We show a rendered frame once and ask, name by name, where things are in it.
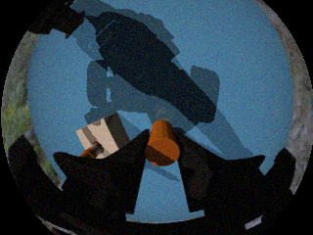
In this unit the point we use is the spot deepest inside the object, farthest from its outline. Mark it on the tan square block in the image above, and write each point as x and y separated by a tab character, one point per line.
108	132

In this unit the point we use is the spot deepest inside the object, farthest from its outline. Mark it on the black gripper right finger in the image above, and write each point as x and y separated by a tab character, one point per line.
205	175

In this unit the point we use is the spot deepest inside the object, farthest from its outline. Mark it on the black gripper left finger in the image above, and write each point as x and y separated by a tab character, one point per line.
119	174

